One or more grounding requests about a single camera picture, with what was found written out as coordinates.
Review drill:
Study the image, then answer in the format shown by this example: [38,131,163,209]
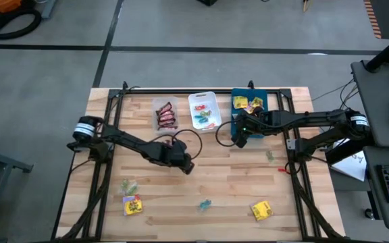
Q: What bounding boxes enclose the black floor cables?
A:
[311,78,357,112]

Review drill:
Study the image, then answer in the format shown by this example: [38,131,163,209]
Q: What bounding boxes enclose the black slanted pole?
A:
[325,138,373,166]
[364,27,389,74]

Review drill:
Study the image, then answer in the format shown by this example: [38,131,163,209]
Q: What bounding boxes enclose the orange vacuum cleaner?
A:
[0,0,24,14]

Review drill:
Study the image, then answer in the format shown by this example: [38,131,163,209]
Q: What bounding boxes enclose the white plastic bin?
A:
[188,90,223,134]

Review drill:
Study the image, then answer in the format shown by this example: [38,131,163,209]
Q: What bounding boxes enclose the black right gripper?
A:
[234,109,268,149]

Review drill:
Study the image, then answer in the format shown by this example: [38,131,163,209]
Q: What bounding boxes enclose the black aluminium table frame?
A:
[51,80,342,243]

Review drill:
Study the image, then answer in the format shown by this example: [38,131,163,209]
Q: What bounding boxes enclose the grey box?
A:
[40,0,58,20]

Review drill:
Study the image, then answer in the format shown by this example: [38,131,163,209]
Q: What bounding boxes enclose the white paper sheet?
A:
[330,138,367,182]

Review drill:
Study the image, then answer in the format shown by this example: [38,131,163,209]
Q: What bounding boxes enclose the blue plastic bin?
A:
[230,88,270,139]

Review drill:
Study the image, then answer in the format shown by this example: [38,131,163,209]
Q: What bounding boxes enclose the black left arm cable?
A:
[147,129,203,160]

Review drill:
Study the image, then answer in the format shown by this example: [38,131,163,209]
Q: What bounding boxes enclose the clear plastic bin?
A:
[151,97,179,136]

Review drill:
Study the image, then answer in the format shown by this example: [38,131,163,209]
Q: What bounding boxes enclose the black vacuum hose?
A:
[0,7,43,41]

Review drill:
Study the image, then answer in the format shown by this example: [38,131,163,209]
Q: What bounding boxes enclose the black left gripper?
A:
[162,138,196,176]

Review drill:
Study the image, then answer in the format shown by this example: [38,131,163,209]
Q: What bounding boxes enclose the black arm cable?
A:
[147,129,203,160]
[215,119,246,148]

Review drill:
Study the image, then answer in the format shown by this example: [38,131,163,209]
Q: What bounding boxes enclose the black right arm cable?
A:
[215,119,246,148]

